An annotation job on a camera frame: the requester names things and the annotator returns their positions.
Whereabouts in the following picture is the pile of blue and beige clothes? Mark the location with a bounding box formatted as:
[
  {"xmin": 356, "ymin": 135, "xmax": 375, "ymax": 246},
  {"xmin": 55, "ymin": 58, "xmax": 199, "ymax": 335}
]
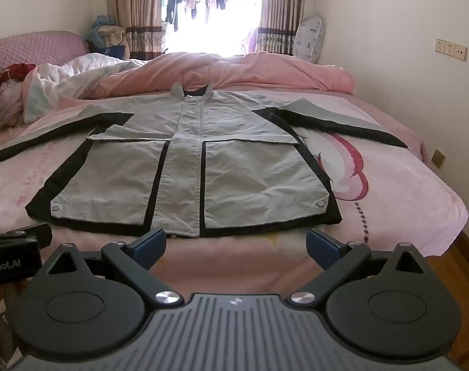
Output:
[{"xmin": 85, "ymin": 15, "xmax": 127, "ymax": 53}]

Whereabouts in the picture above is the pink quilted headboard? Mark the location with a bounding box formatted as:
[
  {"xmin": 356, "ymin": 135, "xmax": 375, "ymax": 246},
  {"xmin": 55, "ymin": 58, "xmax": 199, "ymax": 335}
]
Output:
[{"xmin": 0, "ymin": 31, "xmax": 90, "ymax": 82}]

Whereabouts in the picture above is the pink duvet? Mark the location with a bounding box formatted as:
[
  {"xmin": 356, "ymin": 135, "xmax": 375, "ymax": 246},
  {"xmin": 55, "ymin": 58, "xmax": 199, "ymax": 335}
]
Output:
[{"xmin": 80, "ymin": 51, "xmax": 356, "ymax": 99}]

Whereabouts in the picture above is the purple cloth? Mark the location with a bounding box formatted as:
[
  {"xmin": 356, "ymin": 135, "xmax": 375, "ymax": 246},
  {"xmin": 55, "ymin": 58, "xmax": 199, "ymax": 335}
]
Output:
[{"xmin": 242, "ymin": 26, "xmax": 260, "ymax": 53}]

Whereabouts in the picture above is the white patterned pillow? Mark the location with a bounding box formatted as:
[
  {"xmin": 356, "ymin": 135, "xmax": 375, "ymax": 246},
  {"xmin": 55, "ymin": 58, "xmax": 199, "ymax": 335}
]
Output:
[{"xmin": 295, "ymin": 15, "xmax": 326, "ymax": 64}]

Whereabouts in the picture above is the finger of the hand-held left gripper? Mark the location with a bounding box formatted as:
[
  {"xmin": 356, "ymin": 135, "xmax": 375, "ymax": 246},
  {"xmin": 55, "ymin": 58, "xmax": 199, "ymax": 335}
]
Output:
[{"xmin": 4, "ymin": 223, "xmax": 53, "ymax": 250}]

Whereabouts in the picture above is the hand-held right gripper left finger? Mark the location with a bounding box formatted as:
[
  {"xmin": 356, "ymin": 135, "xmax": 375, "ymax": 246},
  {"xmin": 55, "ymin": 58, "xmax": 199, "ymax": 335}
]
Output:
[{"xmin": 44, "ymin": 229, "xmax": 185, "ymax": 308}]

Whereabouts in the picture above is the brown striped curtain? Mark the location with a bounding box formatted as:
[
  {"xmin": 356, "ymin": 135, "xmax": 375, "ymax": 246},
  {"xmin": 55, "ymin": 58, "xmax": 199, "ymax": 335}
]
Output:
[
  {"xmin": 106, "ymin": 0, "xmax": 169, "ymax": 60},
  {"xmin": 255, "ymin": 0, "xmax": 306, "ymax": 57}
]

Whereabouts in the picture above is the pink printed blanket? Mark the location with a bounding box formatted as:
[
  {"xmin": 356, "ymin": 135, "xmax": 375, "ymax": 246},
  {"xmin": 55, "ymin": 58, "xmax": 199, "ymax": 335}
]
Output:
[{"xmin": 0, "ymin": 89, "xmax": 469, "ymax": 294}]

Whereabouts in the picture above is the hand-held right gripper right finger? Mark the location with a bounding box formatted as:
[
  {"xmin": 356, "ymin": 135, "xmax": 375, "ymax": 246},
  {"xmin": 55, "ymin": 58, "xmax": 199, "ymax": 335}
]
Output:
[{"xmin": 288, "ymin": 229, "xmax": 429, "ymax": 308}]

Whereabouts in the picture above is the pile of red and pale clothes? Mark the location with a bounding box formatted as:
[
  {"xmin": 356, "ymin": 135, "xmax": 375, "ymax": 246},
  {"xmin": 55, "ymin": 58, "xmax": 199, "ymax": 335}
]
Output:
[{"xmin": 0, "ymin": 62, "xmax": 40, "ymax": 129}]

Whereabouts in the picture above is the white quilt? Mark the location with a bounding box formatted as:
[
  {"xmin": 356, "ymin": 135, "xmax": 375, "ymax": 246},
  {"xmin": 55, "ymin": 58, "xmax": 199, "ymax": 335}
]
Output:
[{"xmin": 22, "ymin": 54, "xmax": 148, "ymax": 124}]

